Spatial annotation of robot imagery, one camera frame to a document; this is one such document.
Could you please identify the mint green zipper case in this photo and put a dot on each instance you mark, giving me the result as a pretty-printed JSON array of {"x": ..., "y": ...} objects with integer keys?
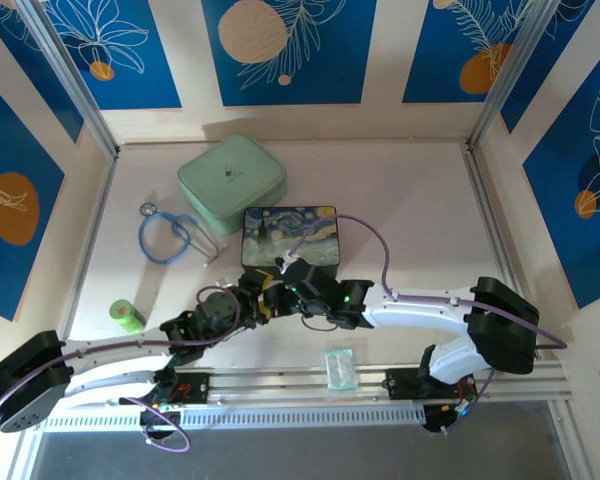
[{"x": 232, "y": 175}]

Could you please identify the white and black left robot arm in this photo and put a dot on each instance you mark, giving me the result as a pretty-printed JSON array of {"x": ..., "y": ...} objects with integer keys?
[{"x": 105, "y": 352}]

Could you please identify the aluminium mounting rail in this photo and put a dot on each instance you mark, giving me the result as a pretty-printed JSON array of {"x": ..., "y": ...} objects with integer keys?
[{"x": 290, "y": 382}]

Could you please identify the starry night painted box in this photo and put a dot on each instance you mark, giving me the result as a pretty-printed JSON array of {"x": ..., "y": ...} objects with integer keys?
[{"x": 320, "y": 240}]

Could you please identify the aluminium frame post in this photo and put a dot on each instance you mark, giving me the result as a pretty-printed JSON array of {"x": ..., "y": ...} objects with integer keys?
[
  {"x": 70, "y": 80},
  {"x": 512, "y": 70}
]

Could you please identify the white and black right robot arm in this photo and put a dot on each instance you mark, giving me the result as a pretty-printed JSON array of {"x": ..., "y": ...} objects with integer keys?
[{"x": 420, "y": 312}]

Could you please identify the green bottle with orange label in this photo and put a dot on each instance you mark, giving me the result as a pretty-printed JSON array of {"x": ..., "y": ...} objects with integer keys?
[{"x": 126, "y": 316}]

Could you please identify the blue stethoscope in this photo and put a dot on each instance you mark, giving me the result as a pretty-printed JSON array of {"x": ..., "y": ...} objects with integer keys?
[{"x": 152, "y": 250}]

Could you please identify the blue floral wall panel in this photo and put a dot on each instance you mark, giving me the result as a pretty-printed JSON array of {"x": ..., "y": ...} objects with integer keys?
[
  {"x": 460, "y": 55},
  {"x": 575, "y": 55},
  {"x": 15, "y": 200},
  {"x": 35, "y": 90},
  {"x": 290, "y": 55},
  {"x": 125, "y": 55},
  {"x": 580, "y": 200}
]

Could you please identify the clear plastic bag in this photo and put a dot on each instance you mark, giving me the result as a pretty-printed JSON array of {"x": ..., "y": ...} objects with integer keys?
[{"x": 341, "y": 369}]

